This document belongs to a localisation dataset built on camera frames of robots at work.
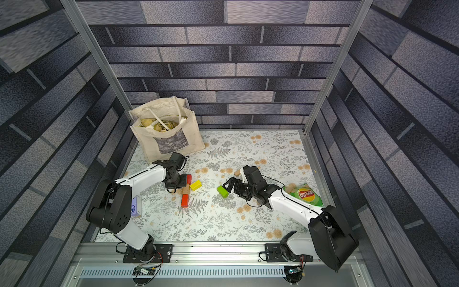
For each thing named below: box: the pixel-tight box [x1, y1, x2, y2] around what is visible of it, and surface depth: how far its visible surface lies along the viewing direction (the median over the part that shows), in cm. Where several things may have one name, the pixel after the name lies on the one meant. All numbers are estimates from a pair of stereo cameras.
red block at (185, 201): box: [181, 194, 190, 209], surface depth 89 cm
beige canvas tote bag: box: [128, 95, 206, 164], surface depth 95 cm
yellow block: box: [189, 179, 203, 192], surface depth 94 cm
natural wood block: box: [182, 183, 190, 195], surface depth 92 cm
